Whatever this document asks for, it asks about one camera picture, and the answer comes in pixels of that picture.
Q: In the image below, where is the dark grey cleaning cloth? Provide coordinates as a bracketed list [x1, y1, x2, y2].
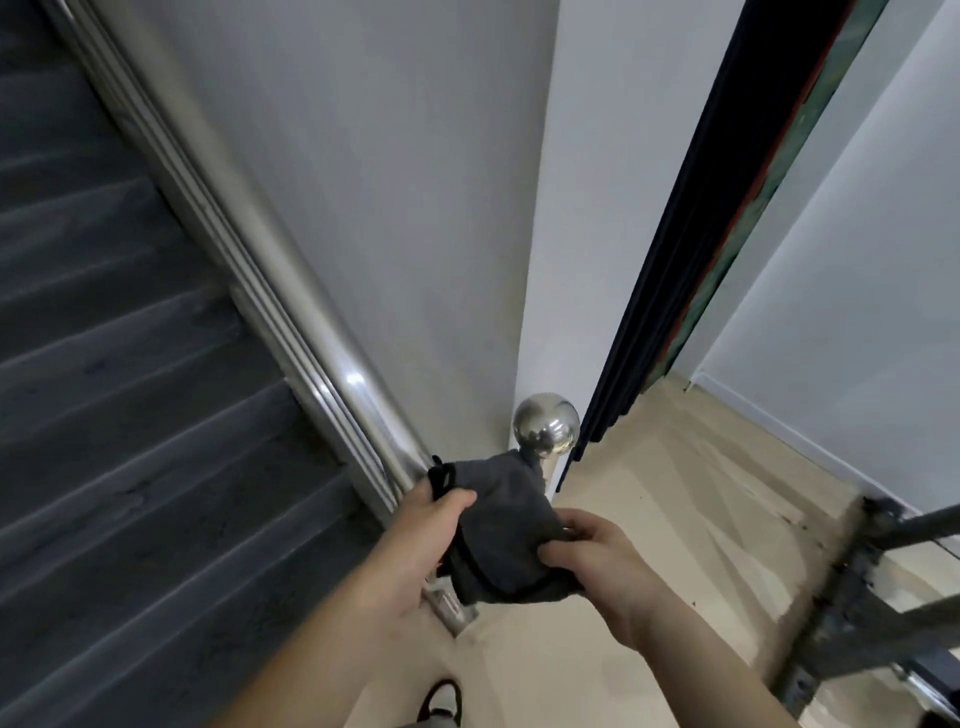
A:
[427, 448, 588, 607]

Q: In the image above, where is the person's black and white shoe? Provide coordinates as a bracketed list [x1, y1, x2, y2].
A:
[417, 678, 464, 728]

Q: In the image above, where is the white baseboard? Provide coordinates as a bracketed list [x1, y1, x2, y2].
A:
[686, 371, 924, 519]

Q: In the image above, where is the dark door frame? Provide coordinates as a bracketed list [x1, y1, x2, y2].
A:
[556, 0, 894, 492]

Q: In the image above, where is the person's right hand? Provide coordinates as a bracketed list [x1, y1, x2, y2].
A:
[537, 508, 676, 652]

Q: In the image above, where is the person's right forearm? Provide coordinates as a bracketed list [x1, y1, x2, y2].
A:
[626, 588, 804, 728]

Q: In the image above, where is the dark metal scaffold frame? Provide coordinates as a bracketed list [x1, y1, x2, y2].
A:
[768, 495, 960, 728]

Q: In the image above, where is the stainless steel stair handrail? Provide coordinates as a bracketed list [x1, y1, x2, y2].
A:
[41, 0, 481, 639]

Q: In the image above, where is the dark grey staircase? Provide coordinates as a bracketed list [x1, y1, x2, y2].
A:
[0, 0, 391, 728]

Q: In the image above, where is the person's left forearm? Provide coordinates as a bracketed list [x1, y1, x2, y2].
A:
[212, 577, 410, 728]

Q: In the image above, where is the person's left hand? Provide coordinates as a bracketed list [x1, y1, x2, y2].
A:
[358, 477, 479, 621]

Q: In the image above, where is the shiny steel ball newel post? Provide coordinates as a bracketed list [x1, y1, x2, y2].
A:
[512, 392, 582, 502]

